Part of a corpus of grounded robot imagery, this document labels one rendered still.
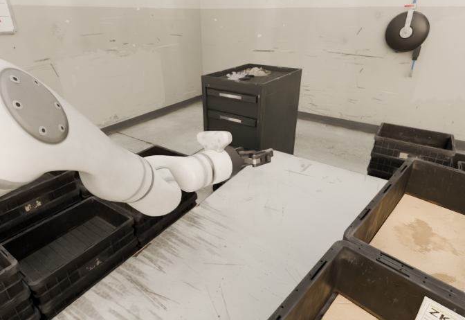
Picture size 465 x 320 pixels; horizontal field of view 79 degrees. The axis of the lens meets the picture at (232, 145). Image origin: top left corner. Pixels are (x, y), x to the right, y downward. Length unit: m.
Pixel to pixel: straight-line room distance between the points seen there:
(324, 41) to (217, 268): 3.17
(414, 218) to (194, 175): 0.52
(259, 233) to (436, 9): 2.98
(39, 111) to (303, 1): 3.57
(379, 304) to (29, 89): 0.51
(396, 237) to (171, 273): 0.51
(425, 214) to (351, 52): 2.88
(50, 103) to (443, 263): 0.68
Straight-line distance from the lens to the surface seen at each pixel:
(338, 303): 0.56
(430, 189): 0.86
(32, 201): 1.50
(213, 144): 0.61
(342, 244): 0.50
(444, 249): 0.74
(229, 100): 1.80
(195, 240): 0.82
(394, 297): 0.52
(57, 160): 0.24
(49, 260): 1.40
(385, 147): 1.92
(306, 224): 0.89
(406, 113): 3.60
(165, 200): 0.48
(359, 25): 3.53
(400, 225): 0.76
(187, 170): 0.54
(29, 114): 0.23
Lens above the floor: 1.26
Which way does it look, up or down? 25 degrees down
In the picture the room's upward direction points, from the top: straight up
